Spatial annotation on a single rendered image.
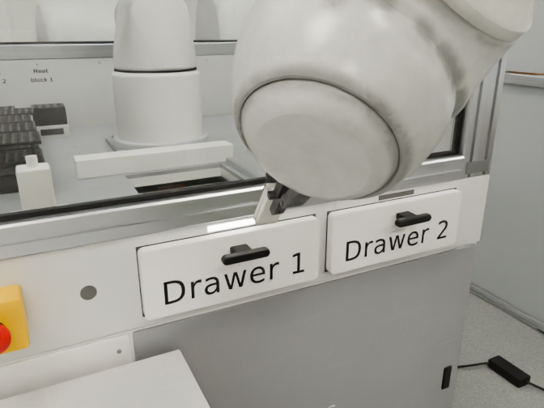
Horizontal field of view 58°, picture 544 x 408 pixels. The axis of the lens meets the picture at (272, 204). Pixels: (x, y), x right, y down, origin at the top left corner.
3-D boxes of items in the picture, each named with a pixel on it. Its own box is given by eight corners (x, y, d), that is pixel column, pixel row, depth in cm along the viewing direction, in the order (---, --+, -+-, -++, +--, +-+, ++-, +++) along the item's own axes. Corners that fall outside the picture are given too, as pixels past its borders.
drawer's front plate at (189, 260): (318, 278, 83) (320, 218, 79) (146, 321, 70) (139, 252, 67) (312, 274, 84) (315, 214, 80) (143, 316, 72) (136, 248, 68)
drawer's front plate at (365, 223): (455, 244, 96) (462, 190, 92) (330, 275, 84) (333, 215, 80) (448, 240, 97) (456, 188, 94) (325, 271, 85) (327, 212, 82)
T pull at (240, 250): (270, 257, 72) (270, 248, 72) (223, 266, 69) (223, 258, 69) (260, 247, 75) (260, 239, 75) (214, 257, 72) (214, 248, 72)
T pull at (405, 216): (431, 221, 86) (432, 214, 85) (398, 228, 83) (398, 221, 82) (417, 214, 89) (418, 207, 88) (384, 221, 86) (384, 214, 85)
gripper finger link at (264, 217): (291, 184, 58) (293, 189, 58) (275, 218, 64) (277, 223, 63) (268, 188, 57) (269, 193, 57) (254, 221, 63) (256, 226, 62)
